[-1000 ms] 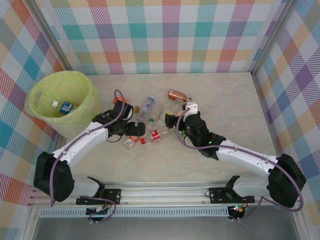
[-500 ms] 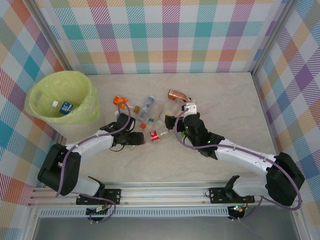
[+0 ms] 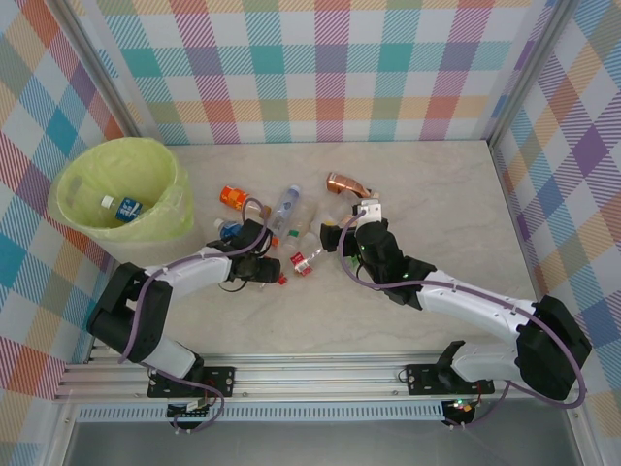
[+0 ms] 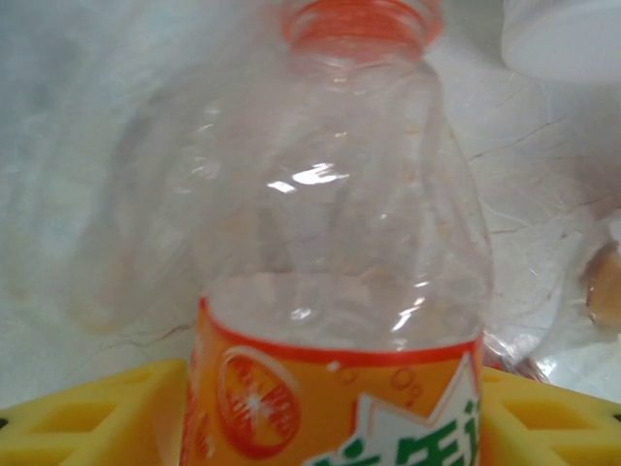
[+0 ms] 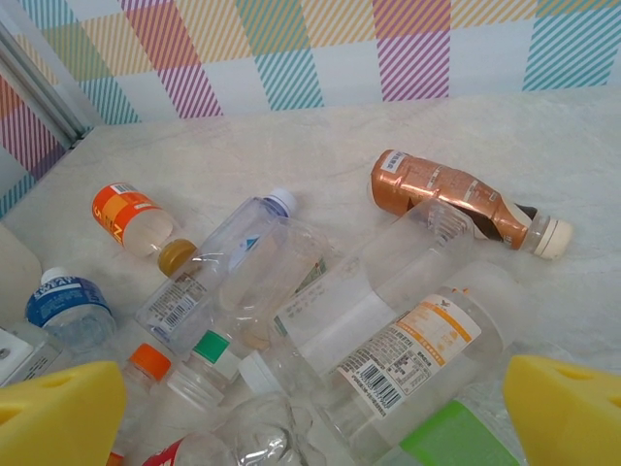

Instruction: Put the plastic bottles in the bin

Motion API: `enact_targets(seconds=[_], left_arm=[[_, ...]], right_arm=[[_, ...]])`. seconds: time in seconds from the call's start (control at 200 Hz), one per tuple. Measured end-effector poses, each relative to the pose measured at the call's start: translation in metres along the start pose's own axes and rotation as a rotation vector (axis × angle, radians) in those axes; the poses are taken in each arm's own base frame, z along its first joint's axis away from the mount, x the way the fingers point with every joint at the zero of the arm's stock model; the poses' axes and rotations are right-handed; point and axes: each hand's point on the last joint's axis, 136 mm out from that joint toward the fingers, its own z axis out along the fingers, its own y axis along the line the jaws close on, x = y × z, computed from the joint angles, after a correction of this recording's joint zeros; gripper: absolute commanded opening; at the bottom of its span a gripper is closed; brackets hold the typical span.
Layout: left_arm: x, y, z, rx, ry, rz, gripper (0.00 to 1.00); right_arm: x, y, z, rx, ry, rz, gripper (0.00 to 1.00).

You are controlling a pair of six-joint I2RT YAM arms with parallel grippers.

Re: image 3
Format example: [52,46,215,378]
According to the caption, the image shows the tall clear bottle pale blue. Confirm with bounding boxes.
[270,183,304,232]

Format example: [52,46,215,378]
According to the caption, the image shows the small blue label bottle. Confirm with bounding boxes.
[213,217,245,243]

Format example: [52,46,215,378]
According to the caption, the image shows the orange label bottle brown cap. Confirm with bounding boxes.
[218,183,272,216]

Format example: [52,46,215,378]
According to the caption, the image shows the blue label bottle white cap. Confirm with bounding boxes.
[100,193,147,225]

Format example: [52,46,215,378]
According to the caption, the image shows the green-lined trash bin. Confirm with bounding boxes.
[47,137,196,244]

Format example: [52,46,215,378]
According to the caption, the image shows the clear bottle white label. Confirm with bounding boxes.
[304,201,353,246]

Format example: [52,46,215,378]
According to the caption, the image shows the clear bottle green neckband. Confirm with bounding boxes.
[284,201,319,252]

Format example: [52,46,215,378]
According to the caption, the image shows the copper brown plastic bottle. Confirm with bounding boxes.
[325,171,381,201]

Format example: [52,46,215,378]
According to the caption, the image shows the small circuit board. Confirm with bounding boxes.
[167,397,214,421]
[441,397,479,426]

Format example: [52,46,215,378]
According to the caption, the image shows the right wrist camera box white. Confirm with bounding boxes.
[355,197,383,220]

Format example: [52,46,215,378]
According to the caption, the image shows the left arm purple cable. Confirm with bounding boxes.
[118,196,276,434]

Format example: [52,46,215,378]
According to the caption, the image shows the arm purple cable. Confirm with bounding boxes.
[338,211,586,431]
[118,196,276,434]

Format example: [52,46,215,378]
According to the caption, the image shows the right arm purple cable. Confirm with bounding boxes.
[338,211,586,431]

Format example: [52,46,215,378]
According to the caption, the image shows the aluminium base frame rails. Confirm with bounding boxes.
[51,334,589,403]

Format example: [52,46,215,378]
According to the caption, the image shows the slotted white cable duct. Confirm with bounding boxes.
[76,405,447,423]

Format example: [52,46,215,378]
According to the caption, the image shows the aluminium frame post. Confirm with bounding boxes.
[486,0,579,150]
[57,0,164,151]

